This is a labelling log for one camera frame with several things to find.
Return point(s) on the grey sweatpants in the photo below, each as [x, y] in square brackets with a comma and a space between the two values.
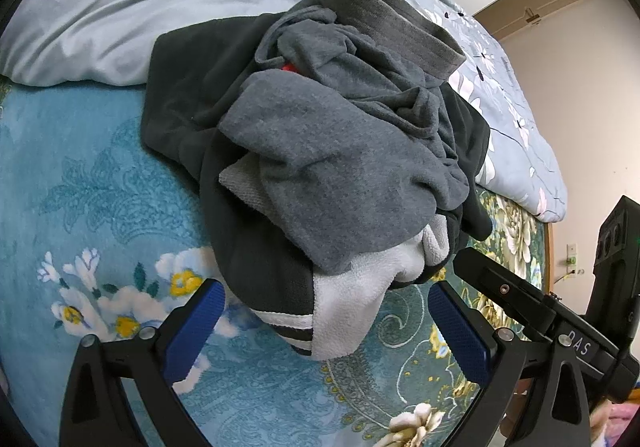
[346, 117]

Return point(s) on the light blue floral duvet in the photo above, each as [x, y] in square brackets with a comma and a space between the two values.
[48, 42]

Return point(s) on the wooden door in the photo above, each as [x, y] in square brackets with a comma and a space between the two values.
[504, 18]

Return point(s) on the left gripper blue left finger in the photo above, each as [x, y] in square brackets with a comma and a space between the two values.
[96, 410]

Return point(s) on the person's right hand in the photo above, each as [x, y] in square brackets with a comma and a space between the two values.
[597, 420]

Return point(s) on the black white jacket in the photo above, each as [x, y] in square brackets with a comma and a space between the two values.
[194, 77]

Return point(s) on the wall socket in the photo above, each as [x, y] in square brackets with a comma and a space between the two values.
[571, 255]

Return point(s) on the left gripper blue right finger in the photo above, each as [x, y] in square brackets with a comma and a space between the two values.
[555, 412]

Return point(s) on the teal floral blanket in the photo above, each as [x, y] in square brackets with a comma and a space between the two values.
[99, 236]

